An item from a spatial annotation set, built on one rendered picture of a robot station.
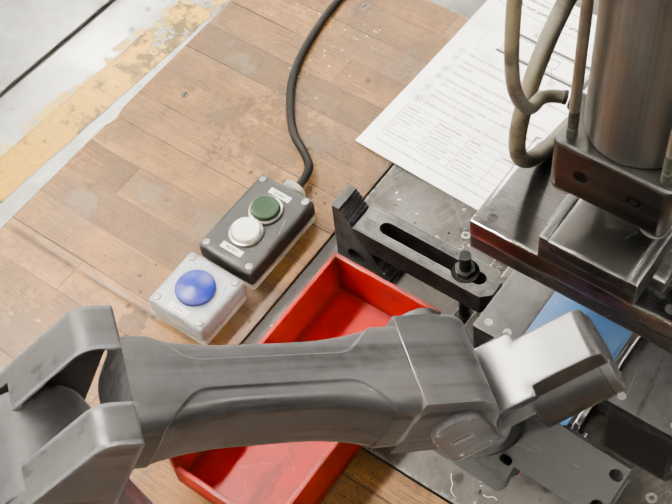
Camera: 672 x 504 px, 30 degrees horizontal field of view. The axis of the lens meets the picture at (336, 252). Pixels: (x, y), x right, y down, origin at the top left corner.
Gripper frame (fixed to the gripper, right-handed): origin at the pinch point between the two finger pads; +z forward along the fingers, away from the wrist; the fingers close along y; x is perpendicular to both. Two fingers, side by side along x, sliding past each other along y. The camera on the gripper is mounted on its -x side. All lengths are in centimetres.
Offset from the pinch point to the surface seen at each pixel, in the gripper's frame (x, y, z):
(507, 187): 8.9, 15.2, -6.3
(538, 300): 4.5, 8.6, 7.5
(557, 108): 16.8, 27.0, 28.7
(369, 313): 18.7, -0.9, 12.7
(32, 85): 138, -8, 124
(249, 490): 17.0, -19.0, 2.4
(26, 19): 153, 3, 131
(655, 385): -7.9, 7.5, 5.7
